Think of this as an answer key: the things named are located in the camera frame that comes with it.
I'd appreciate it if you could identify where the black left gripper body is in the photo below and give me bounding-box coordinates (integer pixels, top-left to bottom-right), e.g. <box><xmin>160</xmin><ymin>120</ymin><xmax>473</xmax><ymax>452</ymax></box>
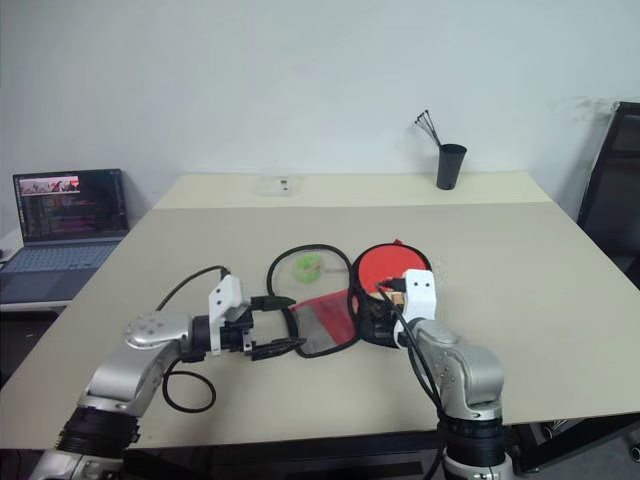
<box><xmin>219</xmin><ymin>298</ymin><xmax>258</xmax><ymax>358</ymax></box>

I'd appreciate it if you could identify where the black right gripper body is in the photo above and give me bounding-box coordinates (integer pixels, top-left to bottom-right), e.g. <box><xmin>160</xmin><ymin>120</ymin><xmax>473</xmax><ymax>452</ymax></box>
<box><xmin>368</xmin><ymin>292</ymin><xmax>404</xmax><ymax>346</ymax></box>

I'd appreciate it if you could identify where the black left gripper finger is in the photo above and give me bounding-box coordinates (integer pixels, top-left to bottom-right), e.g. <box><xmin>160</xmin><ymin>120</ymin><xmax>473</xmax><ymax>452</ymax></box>
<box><xmin>250</xmin><ymin>337</ymin><xmax>308</xmax><ymax>363</ymax></box>
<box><xmin>249</xmin><ymin>294</ymin><xmax>297</xmax><ymax>313</ymax></box>

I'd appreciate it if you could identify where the green plastic packet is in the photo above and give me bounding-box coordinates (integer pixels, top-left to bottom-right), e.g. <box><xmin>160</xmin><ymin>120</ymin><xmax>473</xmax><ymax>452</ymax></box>
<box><xmin>292</xmin><ymin>253</ymin><xmax>325</xmax><ymax>285</ymax></box>

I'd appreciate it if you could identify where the red black paddle case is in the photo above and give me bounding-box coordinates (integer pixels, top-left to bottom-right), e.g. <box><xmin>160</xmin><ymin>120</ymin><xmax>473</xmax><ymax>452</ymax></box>
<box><xmin>267</xmin><ymin>238</ymin><xmax>436</xmax><ymax>359</ymax></box>

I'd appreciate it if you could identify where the red table tennis paddle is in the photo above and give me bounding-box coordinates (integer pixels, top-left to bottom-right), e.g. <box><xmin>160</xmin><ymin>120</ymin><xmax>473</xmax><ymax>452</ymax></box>
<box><xmin>355</xmin><ymin>242</ymin><xmax>432</xmax><ymax>306</ymax></box>

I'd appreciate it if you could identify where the clear plastic tray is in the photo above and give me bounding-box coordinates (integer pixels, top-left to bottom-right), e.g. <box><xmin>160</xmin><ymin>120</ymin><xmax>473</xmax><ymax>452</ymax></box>
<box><xmin>255</xmin><ymin>175</ymin><xmax>304</xmax><ymax>198</ymax></box>

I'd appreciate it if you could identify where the black plastic cup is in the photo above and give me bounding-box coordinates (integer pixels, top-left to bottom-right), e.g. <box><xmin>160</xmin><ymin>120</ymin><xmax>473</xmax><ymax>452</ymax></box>
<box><xmin>435</xmin><ymin>143</ymin><xmax>469</xmax><ymax>191</ymax></box>

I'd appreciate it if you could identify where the thin black sticks bundle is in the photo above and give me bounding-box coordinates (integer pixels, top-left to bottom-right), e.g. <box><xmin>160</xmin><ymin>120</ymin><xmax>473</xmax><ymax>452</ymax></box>
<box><xmin>413</xmin><ymin>108</ymin><xmax>444</xmax><ymax>149</ymax></box>

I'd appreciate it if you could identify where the grey open laptop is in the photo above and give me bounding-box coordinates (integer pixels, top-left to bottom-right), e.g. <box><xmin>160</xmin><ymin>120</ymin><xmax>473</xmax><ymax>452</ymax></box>
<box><xmin>0</xmin><ymin>168</ymin><xmax>132</xmax><ymax>305</ymax></box>

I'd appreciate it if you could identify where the black office chair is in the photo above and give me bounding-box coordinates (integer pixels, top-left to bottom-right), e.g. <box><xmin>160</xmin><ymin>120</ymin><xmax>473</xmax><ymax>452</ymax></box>
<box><xmin>577</xmin><ymin>101</ymin><xmax>640</xmax><ymax>291</ymax></box>

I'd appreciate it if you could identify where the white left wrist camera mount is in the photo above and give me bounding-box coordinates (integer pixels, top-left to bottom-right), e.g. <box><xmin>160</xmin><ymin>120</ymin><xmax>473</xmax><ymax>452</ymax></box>
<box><xmin>207</xmin><ymin>273</ymin><xmax>250</xmax><ymax>357</ymax></box>

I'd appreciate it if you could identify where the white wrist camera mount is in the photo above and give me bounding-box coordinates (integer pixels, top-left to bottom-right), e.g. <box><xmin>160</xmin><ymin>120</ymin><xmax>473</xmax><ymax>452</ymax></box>
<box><xmin>392</xmin><ymin>268</ymin><xmax>440</xmax><ymax>347</ymax></box>
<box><xmin>207</xmin><ymin>273</ymin><xmax>250</xmax><ymax>357</ymax></box>

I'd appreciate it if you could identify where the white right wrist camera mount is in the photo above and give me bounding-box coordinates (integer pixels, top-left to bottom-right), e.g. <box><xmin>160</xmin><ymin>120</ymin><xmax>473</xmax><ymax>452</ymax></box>
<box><xmin>392</xmin><ymin>268</ymin><xmax>440</xmax><ymax>347</ymax></box>

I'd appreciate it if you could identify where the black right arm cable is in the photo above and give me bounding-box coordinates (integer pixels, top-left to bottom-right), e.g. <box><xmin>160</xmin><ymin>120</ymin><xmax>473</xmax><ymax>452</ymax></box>
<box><xmin>375</xmin><ymin>276</ymin><xmax>450</xmax><ymax>480</ymax></box>

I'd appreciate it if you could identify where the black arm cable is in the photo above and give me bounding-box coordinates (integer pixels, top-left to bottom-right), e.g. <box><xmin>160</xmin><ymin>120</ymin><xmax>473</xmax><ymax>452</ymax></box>
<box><xmin>375</xmin><ymin>276</ymin><xmax>450</xmax><ymax>480</ymax></box>
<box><xmin>154</xmin><ymin>264</ymin><xmax>234</xmax><ymax>414</ymax></box>

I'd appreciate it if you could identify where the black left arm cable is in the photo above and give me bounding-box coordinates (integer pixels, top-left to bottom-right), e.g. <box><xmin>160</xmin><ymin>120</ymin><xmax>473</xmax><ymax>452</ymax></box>
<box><xmin>154</xmin><ymin>264</ymin><xmax>234</xmax><ymax>414</ymax></box>

